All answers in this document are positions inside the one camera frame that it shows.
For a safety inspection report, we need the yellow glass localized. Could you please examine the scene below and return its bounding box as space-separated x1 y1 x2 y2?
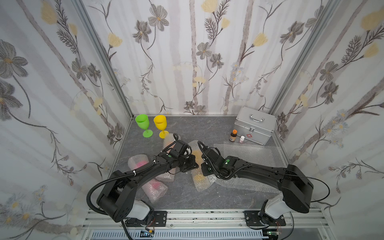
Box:
154 115 169 139

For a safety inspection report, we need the green plastic wine glass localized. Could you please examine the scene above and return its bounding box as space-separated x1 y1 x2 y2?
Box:
135 114 153 138

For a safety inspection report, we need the silver aluminium case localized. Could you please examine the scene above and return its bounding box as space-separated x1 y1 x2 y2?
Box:
234 106 277 146

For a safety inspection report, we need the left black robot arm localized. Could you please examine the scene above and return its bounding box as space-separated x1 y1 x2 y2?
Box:
86 134 199 240

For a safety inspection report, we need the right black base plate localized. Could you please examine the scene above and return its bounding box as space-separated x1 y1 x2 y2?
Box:
244 211 286 228

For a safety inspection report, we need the orange glass in bubble wrap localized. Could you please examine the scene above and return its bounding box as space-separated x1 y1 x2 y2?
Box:
156 133 180 182

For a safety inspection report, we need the pink glass in bubble wrap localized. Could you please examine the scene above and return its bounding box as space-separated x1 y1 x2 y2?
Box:
128 154 168 203

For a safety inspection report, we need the brown bottle orange cap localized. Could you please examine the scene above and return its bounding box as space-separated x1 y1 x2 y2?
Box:
229 130 238 142

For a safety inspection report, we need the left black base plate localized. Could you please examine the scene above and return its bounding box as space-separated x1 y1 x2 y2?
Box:
124 211 168 227

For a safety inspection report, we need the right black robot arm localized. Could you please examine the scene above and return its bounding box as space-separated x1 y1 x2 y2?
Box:
198 141 316 226

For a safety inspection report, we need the white slotted cable duct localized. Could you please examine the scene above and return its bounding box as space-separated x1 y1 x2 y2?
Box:
89 229 269 240

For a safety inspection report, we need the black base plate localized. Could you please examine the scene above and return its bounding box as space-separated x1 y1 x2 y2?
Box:
244 211 286 228
124 211 168 227

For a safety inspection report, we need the amber glass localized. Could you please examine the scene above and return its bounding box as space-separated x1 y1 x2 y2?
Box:
189 140 215 192

